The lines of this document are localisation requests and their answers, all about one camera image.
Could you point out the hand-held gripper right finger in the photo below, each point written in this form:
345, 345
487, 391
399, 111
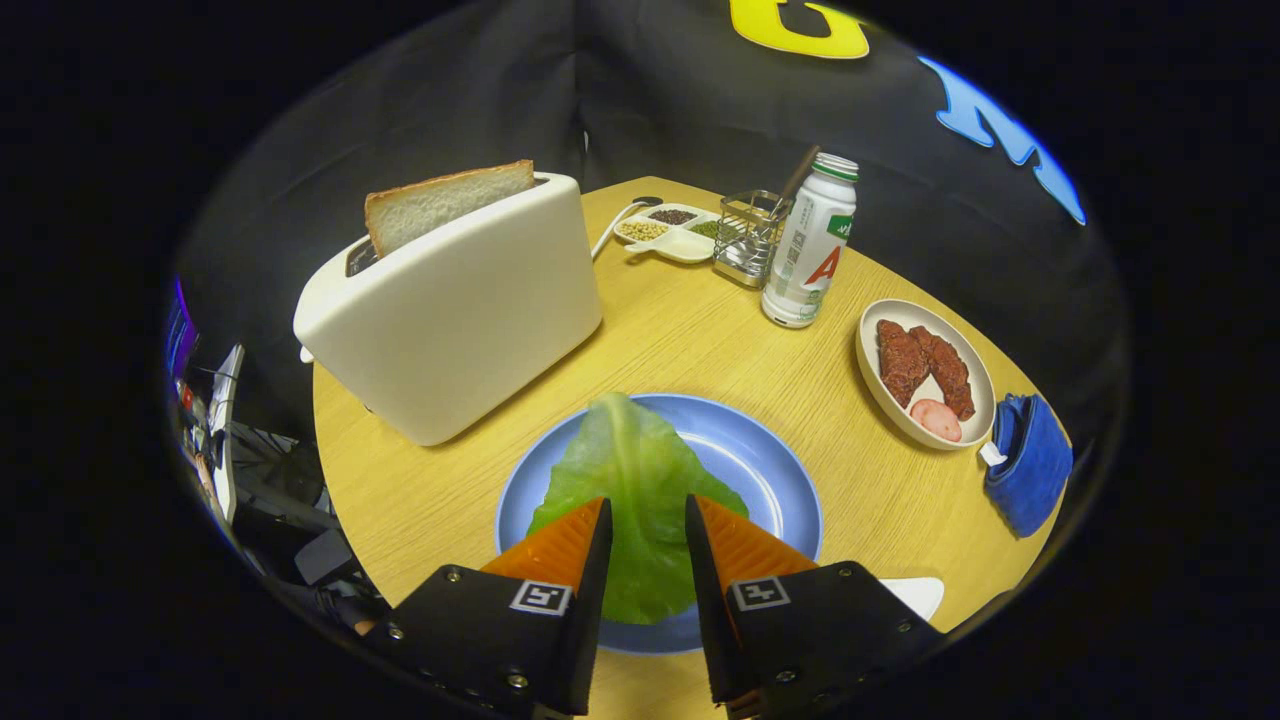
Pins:
708, 620

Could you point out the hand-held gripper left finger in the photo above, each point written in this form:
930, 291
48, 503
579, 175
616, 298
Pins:
590, 620

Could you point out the green lettuce leaf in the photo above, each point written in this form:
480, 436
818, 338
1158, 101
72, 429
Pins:
640, 470

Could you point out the toast bread slice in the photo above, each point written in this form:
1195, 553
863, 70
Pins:
440, 205

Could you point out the round blue plate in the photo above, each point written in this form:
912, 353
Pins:
750, 460

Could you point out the white square plate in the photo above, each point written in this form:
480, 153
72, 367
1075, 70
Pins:
915, 595

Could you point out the pink ham slice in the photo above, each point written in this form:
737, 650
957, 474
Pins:
937, 420

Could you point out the dark equipment pile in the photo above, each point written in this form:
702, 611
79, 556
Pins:
290, 520

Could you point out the white toaster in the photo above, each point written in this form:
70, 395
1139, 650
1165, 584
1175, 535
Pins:
470, 320

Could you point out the dark red meat piece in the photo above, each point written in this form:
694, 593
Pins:
950, 375
900, 360

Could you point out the round beige plate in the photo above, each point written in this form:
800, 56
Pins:
975, 380

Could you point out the blue folded towel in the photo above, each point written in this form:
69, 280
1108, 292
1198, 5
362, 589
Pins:
1035, 470

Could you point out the white drink bottle green cap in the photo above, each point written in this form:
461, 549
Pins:
805, 260

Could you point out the white divided seasoning dish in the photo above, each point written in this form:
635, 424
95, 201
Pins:
680, 243

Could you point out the brown stick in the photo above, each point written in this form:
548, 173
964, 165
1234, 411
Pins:
795, 180

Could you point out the purple lit screen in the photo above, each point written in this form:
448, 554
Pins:
180, 335

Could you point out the black backdrop cloth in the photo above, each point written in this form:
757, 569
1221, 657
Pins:
700, 100

